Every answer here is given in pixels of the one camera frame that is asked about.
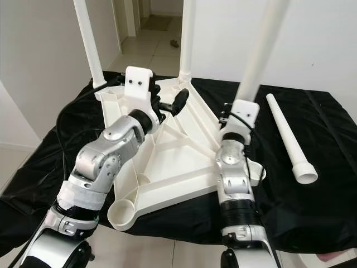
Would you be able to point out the white plastic children table top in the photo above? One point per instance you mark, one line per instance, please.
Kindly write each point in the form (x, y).
(178, 162)

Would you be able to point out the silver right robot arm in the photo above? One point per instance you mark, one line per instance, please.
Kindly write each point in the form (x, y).
(234, 178)

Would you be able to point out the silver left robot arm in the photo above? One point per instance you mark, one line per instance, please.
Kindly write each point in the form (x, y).
(111, 156)

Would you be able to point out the small dark floor object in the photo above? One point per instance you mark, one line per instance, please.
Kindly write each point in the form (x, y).
(174, 42)

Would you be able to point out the brown door mat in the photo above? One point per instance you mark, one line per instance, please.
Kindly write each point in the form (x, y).
(156, 22)

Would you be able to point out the black table cloth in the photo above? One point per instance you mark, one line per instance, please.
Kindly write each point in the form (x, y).
(329, 212)

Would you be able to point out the pink rounded object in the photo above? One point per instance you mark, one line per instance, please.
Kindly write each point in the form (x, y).
(337, 257)

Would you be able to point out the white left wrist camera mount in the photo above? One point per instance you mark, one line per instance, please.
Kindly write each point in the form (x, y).
(136, 84)

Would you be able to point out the white door frame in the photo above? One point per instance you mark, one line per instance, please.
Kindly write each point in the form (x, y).
(126, 17)

